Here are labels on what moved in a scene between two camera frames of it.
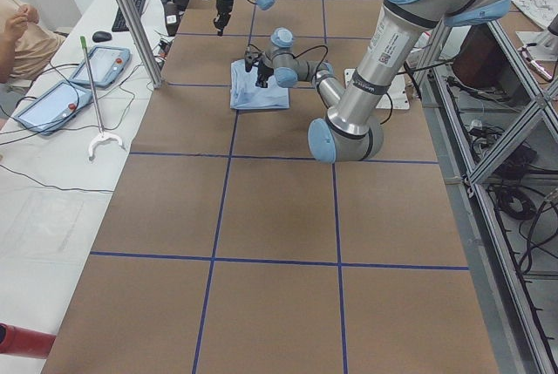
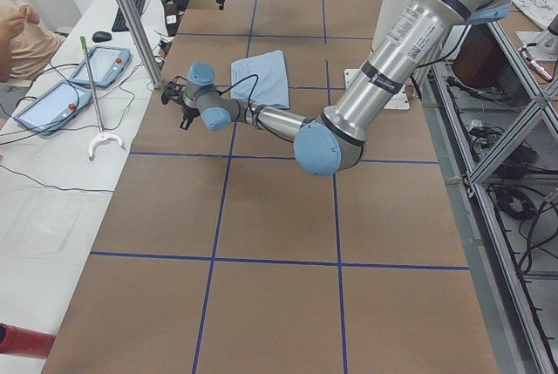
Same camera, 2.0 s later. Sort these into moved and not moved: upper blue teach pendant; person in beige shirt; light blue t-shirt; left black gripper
Moved: left black gripper
Not moved: person in beige shirt; upper blue teach pendant; light blue t-shirt
